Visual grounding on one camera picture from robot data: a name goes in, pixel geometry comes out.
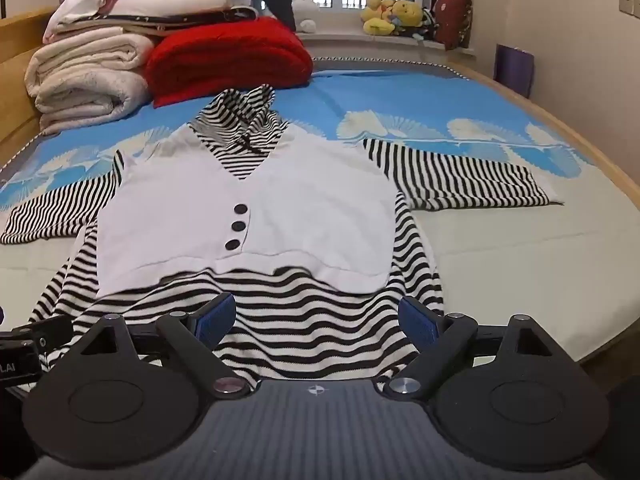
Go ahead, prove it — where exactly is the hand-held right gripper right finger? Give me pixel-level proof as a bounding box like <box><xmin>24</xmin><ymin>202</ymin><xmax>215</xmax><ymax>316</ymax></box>
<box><xmin>384</xmin><ymin>295</ymin><xmax>562</xmax><ymax>402</ymax></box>

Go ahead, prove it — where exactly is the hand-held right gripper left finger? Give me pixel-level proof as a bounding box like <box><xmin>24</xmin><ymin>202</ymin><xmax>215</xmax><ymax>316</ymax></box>
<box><xmin>75</xmin><ymin>292</ymin><xmax>247</xmax><ymax>402</ymax></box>

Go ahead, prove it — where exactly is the striped shirt with white vest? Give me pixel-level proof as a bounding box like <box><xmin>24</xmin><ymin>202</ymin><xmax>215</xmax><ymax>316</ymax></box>
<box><xmin>1</xmin><ymin>84</ymin><xmax>565</xmax><ymax>396</ymax></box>

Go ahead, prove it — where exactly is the blue printed bedspread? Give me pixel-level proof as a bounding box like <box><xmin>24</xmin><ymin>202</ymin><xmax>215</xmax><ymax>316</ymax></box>
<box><xmin>0</xmin><ymin>55</ymin><xmax>622</xmax><ymax>367</ymax></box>

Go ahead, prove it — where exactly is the white fleece blanket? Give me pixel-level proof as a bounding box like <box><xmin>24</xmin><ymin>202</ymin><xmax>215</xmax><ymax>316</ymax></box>
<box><xmin>36</xmin><ymin>69</ymin><xmax>152</xmax><ymax>136</ymax></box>
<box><xmin>25</xmin><ymin>27</ymin><xmax>155</xmax><ymax>99</ymax></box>

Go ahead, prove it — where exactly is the red knitted blanket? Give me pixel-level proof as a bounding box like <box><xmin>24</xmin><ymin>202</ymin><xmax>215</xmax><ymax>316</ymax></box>
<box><xmin>146</xmin><ymin>16</ymin><xmax>315</xmax><ymax>109</ymax></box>

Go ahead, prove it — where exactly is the purple box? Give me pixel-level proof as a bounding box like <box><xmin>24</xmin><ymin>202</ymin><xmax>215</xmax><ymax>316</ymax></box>
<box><xmin>494</xmin><ymin>43</ymin><xmax>536</xmax><ymax>99</ymax></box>

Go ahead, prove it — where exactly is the dark patterned folded blanket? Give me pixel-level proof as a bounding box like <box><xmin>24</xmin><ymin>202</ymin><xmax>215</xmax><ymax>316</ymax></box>
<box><xmin>54</xmin><ymin>5</ymin><xmax>261</xmax><ymax>37</ymax></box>

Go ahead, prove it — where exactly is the yellow plush toy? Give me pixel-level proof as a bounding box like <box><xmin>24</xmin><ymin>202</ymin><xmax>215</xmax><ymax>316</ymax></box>
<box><xmin>361</xmin><ymin>0</ymin><xmax>426</xmax><ymax>37</ymax></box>

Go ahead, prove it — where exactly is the dark red cushion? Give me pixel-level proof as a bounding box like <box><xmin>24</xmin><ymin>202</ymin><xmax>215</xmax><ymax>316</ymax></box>
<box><xmin>432</xmin><ymin>0</ymin><xmax>474</xmax><ymax>52</ymax></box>

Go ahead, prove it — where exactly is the white plush toy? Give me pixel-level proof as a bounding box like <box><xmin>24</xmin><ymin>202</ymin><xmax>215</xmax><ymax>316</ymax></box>
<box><xmin>292</xmin><ymin>0</ymin><xmax>321</xmax><ymax>34</ymax></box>

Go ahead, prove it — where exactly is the cream folded blanket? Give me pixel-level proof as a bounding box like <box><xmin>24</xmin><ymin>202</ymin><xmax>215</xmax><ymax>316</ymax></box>
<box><xmin>106</xmin><ymin>0</ymin><xmax>247</xmax><ymax>25</ymax></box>

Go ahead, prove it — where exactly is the pink and white cloth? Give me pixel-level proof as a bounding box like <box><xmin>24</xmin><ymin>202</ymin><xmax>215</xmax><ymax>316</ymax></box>
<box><xmin>42</xmin><ymin>0</ymin><xmax>128</xmax><ymax>44</ymax></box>

